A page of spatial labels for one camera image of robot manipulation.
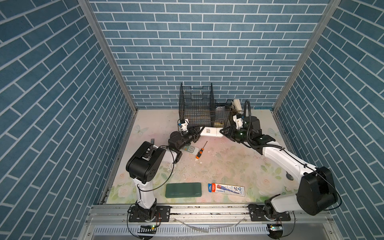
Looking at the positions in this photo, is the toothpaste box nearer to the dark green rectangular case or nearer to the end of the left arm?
the dark green rectangular case

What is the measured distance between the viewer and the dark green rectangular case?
0.81 metres

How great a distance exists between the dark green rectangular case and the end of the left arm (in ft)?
0.74

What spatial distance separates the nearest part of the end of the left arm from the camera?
2.36 ft
